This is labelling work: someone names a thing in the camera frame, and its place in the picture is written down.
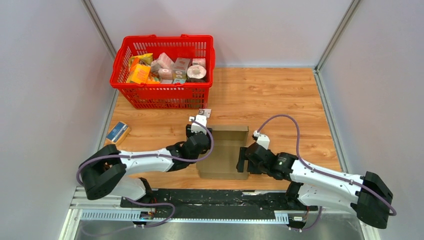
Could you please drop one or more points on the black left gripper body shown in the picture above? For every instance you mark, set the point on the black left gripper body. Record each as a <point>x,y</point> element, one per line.
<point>188,132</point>

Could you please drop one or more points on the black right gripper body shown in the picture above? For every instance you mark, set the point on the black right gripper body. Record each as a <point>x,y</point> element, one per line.
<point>256,170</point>

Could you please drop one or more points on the brown cardboard paper box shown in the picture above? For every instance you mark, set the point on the brown cardboard paper box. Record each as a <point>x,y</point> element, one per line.
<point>221,164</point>

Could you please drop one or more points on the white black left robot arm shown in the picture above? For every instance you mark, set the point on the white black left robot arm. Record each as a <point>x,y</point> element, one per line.
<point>109,171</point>

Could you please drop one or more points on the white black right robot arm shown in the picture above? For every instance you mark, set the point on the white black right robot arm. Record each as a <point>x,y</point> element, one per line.
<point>366,196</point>

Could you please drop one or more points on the blue yellow small box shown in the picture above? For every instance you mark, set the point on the blue yellow small box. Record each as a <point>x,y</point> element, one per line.
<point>118,133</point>

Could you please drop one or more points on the orange snack box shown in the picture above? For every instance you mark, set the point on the orange snack box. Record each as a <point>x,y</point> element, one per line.
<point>138,74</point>

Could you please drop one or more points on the small clear plastic packet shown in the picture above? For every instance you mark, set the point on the small clear plastic packet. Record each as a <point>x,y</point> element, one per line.
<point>205,112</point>

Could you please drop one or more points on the red plastic shopping basket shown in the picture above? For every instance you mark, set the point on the red plastic shopping basket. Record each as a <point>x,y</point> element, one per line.
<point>166,88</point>

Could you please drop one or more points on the round tape roll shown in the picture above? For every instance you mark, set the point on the round tape roll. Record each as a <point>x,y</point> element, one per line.
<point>196,74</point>

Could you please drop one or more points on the pink white carton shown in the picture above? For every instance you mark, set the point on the pink white carton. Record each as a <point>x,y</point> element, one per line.
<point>165,61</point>

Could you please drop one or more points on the yellow snack bag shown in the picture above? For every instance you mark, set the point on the yellow snack bag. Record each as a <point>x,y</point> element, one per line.
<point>145,59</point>

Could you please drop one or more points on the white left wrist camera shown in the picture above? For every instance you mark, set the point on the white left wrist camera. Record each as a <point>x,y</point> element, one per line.
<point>198,121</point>

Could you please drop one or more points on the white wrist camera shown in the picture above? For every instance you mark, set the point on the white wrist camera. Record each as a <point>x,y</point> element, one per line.
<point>198,121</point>
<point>261,139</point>

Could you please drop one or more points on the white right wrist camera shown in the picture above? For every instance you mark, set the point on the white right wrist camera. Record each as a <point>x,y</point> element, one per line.
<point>261,139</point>

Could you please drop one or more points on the aluminium frame rail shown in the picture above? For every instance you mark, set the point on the aluminium frame rail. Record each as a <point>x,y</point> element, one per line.
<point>116,208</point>

